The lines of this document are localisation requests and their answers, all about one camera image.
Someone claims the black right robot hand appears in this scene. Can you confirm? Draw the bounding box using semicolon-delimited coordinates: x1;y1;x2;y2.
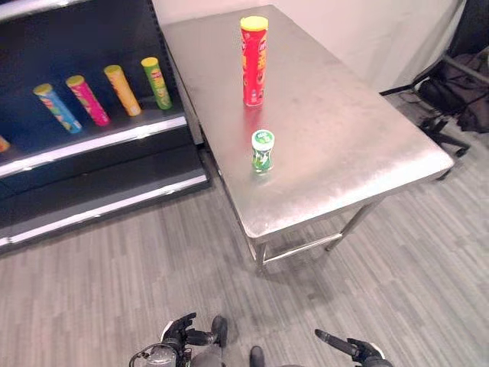
314;328;394;367

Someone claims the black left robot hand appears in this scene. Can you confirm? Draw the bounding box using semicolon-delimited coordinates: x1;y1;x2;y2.
160;312;215;349

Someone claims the silver robot leg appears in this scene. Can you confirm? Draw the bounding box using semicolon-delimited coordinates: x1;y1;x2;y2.
189;346;227;367

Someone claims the dark left robot foot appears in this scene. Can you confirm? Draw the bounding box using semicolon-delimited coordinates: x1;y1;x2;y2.
211;315;229;348

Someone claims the dark store shelf unit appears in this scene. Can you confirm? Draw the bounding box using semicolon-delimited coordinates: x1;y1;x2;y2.
0;0;212;256

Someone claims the green gum bottle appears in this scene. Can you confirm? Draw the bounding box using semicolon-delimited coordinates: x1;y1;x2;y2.
250;128;276;174

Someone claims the stainless steel table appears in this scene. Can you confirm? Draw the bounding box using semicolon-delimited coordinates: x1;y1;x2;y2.
160;4;456;274

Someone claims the pink chips can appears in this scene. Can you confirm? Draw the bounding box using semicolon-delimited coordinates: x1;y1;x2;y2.
64;74;112;128

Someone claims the orange yellow chips can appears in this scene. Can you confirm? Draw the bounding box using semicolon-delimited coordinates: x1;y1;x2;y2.
102;63;143;118

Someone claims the green chips can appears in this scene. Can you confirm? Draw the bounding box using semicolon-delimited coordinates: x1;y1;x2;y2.
140;56;173;111

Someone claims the blue chips can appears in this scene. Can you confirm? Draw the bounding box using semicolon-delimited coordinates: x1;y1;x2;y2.
32;83;83;135

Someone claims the black bag pile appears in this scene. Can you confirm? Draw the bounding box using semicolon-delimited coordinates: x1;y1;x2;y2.
419;52;489;134

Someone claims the red chips can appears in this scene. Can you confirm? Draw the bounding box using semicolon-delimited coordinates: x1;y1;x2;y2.
239;15;270;109

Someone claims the black curtain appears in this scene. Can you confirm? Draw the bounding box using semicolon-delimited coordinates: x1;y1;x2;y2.
445;0;489;59

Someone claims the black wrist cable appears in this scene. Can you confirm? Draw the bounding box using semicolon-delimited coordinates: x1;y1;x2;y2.
128;342;180;367

